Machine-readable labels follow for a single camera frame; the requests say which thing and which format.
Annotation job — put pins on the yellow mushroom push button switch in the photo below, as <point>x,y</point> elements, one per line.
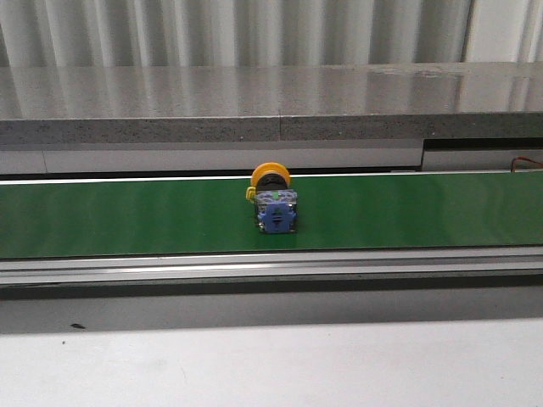
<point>274,200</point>

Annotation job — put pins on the grey stone counter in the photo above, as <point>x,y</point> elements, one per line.
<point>433,117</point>

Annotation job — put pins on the white pleated curtain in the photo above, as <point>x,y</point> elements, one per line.
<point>267,33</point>

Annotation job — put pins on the green conveyor belt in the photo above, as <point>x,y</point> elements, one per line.
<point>180,228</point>

